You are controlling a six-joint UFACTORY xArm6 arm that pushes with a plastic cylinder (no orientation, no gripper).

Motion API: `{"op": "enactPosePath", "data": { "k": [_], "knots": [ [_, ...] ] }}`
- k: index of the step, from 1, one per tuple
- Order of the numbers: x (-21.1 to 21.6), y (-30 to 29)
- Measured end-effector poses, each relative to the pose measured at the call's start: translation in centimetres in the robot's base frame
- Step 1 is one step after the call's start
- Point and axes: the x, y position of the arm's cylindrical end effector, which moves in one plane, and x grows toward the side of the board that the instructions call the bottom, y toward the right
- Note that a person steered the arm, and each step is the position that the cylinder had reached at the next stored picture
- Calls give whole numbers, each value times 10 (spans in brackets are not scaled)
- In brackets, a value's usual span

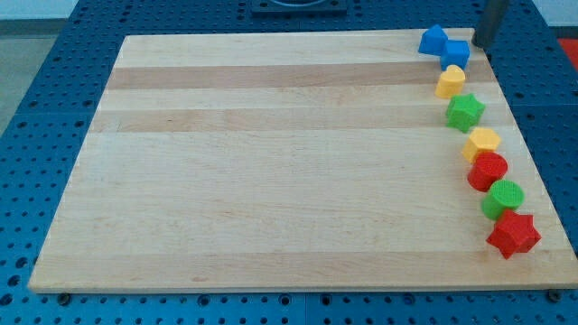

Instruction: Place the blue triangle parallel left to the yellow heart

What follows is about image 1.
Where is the green cylinder block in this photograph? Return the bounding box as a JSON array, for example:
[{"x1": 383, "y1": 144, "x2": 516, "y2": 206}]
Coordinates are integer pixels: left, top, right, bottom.
[{"x1": 480, "y1": 180, "x2": 525, "y2": 221}]

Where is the blue cube block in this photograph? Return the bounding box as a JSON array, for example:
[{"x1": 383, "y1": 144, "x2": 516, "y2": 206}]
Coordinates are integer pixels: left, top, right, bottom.
[{"x1": 440, "y1": 40, "x2": 470, "y2": 70}]

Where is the blue triangle block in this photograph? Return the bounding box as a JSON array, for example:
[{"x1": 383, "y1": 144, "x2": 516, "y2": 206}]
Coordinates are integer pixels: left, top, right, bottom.
[{"x1": 418, "y1": 24, "x2": 449, "y2": 56}]

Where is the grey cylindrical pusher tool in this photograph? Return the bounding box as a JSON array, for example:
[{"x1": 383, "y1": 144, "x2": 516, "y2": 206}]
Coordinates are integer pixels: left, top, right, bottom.
[{"x1": 471, "y1": 0, "x2": 509, "y2": 49}]

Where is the red cylinder block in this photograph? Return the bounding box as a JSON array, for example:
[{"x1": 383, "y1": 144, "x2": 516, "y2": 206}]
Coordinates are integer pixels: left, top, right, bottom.
[{"x1": 467, "y1": 152, "x2": 508, "y2": 192}]

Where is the green star block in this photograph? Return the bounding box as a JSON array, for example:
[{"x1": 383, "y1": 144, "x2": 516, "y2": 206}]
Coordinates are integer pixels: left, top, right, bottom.
[{"x1": 445, "y1": 94, "x2": 486, "y2": 134}]

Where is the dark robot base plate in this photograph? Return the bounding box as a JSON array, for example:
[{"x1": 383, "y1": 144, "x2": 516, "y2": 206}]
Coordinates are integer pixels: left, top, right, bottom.
[{"x1": 249, "y1": 0, "x2": 348, "y2": 15}]

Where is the wooden board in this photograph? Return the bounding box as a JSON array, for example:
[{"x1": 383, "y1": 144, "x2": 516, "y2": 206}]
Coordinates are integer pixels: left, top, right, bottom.
[{"x1": 28, "y1": 30, "x2": 577, "y2": 293}]

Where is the red star block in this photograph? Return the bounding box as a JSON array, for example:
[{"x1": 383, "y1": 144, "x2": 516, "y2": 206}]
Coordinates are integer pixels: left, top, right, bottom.
[{"x1": 486, "y1": 209, "x2": 542, "y2": 259}]

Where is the yellow heart block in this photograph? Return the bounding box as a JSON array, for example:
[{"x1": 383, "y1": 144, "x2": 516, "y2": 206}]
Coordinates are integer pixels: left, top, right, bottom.
[{"x1": 434, "y1": 64, "x2": 466, "y2": 99}]

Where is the yellow hexagon block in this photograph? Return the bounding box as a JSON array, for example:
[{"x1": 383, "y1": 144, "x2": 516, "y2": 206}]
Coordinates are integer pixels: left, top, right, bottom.
[{"x1": 461, "y1": 127, "x2": 501, "y2": 164}]

